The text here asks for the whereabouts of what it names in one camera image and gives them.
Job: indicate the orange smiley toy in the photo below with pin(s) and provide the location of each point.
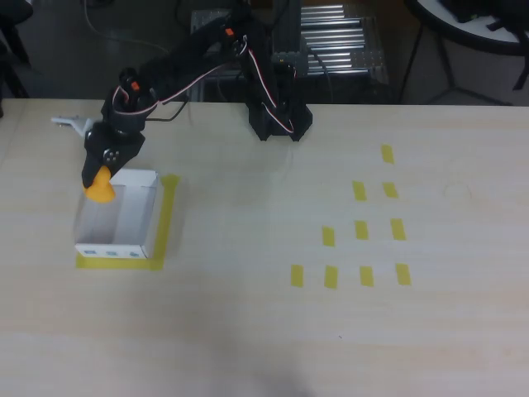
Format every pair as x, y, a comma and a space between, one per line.
100, 192

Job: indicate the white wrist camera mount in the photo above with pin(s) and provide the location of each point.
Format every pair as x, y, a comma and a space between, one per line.
76, 122

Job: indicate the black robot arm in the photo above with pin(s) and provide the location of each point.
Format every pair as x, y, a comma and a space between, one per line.
186, 54

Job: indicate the black chair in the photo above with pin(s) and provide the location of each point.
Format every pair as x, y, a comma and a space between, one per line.
16, 10

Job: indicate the yellow tape strip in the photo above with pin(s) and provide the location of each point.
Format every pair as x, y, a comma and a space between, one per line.
328, 236
366, 275
387, 154
361, 230
297, 276
403, 274
390, 190
359, 190
331, 277
398, 229

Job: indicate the aluminium frame rack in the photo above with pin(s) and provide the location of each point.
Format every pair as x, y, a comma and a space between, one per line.
343, 41

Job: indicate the black table leg frame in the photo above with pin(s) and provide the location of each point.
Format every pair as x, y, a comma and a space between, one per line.
446, 62

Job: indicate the white cardboard box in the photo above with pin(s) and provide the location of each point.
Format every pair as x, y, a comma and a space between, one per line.
128, 219

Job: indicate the round white table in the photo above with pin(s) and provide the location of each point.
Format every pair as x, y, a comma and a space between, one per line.
475, 35

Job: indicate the black bag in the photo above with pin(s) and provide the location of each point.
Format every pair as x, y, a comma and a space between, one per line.
467, 10

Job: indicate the yellow tape corner outline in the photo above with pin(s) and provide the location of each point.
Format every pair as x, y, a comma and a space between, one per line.
169, 215

